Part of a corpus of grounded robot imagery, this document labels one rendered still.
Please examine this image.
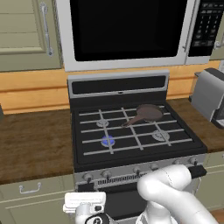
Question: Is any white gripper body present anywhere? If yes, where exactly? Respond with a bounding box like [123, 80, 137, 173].
[62, 191, 108, 214]

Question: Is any black and steel stove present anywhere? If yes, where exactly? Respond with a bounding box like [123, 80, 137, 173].
[66, 69, 209, 224]

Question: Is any olive drawer front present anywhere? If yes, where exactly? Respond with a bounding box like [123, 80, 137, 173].
[203, 150, 224, 168]
[0, 174, 76, 203]

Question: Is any black oven door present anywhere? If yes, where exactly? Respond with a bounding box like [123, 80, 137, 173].
[76, 174, 203, 221]

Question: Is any olive base cupboard door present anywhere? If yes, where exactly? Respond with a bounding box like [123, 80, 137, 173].
[0, 195, 77, 224]

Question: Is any brown frying pan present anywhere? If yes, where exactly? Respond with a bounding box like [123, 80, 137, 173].
[121, 103, 165, 128]

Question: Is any steel toaster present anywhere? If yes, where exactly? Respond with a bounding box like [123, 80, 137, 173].
[188, 67, 224, 130]

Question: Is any steel microwave oven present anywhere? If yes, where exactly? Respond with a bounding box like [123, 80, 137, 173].
[54, 0, 224, 73]

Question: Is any black microwave door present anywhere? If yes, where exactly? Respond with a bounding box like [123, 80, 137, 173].
[55, 0, 197, 72]

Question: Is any steel drawer handle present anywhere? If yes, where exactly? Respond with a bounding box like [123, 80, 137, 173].
[18, 182, 43, 195]

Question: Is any steel cupboard door handle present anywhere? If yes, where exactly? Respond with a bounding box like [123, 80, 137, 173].
[213, 39, 224, 50]
[39, 2, 55, 57]

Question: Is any olive wall cupboard door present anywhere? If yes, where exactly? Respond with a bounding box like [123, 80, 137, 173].
[209, 17, 224, 61]
[0, 0, 63, 73]

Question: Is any steel microwave door handle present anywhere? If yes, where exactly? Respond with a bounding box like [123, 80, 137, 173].
[182, 0, 197, 53]

